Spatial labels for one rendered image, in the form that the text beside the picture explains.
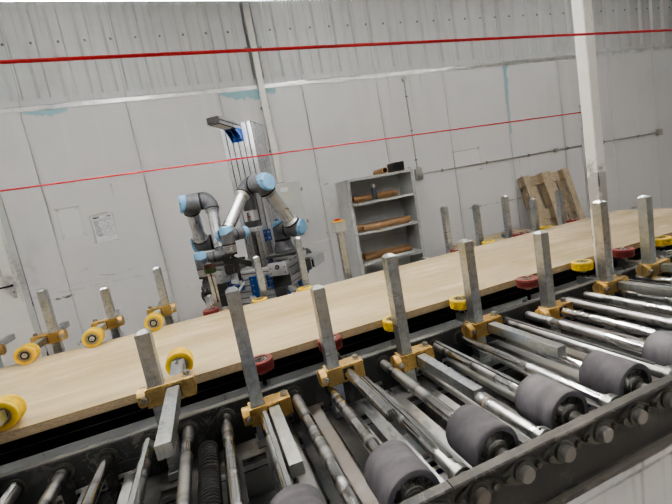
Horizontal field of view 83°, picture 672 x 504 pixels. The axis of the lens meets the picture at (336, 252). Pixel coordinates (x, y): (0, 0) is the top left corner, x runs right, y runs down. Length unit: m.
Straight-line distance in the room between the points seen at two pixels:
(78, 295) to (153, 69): 2.64
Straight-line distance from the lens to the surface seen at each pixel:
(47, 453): 1.45
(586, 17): 1.99
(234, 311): 1.04
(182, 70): 5.09
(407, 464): 0.79
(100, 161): 4.98
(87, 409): 1.34
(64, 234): 5.05
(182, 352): 1.27
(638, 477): 1.12
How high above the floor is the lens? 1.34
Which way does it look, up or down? 8 degrees down
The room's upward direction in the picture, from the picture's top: 10 degrees counter-clockwise
